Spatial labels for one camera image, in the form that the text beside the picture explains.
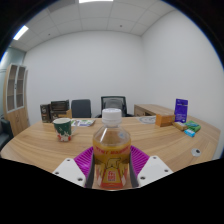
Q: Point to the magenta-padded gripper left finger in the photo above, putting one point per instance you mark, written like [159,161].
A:
[81,163]

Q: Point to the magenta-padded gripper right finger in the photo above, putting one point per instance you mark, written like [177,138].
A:
[141,163]

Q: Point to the orange drink bottle white cap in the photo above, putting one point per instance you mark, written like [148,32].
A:
[111,153]

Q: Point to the green mug white inside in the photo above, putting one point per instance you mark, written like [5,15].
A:
[63,128]

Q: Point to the white printed leaflet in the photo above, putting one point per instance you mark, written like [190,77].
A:
[82,122]

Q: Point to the brown cardboard box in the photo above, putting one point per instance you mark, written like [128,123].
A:
[61,115]

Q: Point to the small tan box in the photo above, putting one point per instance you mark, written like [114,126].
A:
[180,126]

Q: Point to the wooden side desk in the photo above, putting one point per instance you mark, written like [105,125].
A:
[150,109]

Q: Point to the black fabric chair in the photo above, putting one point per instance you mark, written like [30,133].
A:
[81,108]

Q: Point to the small light blue box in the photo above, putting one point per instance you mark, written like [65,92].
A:
[190,133]

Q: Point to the black printed box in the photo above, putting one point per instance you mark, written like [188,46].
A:
[60,105]

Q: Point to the small dark brown box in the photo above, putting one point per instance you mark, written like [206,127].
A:
[45,113]

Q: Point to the green flat box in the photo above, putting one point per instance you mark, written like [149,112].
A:
[193,126]

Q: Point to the purple standing bag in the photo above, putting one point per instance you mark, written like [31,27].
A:
[181,110]

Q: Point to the black mesh office chair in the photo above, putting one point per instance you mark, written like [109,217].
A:
[114,102]

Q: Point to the black sofa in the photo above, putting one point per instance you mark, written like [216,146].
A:
[4,131]

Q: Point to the wooden shelf unit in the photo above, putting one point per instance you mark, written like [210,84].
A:
[16,100]

